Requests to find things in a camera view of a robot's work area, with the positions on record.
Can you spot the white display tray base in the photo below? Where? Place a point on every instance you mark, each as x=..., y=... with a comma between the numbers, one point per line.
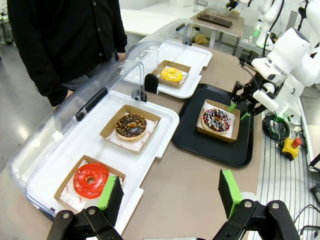
x=150, y=117
x=195, y=55

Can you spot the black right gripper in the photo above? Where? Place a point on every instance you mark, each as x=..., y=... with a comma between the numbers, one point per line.
x=251, y=88

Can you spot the dark brown flat tray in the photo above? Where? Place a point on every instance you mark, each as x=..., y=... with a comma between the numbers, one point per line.
x=215, y=20

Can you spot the brown table with metal legs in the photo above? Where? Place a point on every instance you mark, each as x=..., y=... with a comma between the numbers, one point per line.
x=232, y=31

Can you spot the red glazed donut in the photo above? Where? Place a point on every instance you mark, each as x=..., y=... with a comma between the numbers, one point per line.
x=85, y=185

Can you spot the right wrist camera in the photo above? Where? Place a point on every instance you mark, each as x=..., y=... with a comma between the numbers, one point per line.
x=265, y=98

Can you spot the white printed paper liner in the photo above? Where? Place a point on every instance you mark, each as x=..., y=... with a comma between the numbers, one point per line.
x=184, y=76
x=132, y=146
x=71, y=202

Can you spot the yellow emergency stop button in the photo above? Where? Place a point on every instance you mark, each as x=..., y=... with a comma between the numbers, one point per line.
x=291, y=148

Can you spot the person's left hand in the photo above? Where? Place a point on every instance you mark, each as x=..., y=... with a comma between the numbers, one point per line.
x=122, y=55

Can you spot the clear hinged display lid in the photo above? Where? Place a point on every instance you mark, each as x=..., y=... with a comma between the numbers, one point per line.
x=147, y=50
x=50, y=125

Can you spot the brown cardboard donut box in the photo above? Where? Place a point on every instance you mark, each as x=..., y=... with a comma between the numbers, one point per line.
x=217, y=136
x=62, y=192
x=175, y=85
x=110, y=130

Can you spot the large white table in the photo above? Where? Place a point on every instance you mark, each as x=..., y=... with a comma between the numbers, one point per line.
x=150, y=20

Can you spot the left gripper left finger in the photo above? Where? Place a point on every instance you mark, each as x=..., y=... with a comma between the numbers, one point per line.
x=112, y=200

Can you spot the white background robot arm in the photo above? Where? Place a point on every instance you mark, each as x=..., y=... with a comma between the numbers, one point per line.
x=266, y=15

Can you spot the chocolate donut with coloured sprinkles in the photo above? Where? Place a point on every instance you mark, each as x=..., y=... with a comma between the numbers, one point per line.
x=216, y=125

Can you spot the black serving tray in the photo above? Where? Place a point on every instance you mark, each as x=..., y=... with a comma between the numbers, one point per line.
x=212, y=152

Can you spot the chocolate donut with nut crumbs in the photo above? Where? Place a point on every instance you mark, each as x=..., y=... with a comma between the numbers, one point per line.
x=127, y=130

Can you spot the yellow glazed sprinkled donut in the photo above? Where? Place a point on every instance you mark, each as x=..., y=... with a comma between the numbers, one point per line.
x=171, y=75

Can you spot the person in black coat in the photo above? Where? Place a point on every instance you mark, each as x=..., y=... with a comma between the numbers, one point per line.
x=62, y=37

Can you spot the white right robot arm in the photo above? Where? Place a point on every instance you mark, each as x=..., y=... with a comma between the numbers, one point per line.
x=295, y=62

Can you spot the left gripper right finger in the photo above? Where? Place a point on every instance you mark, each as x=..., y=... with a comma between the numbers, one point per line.
x=226, y=192

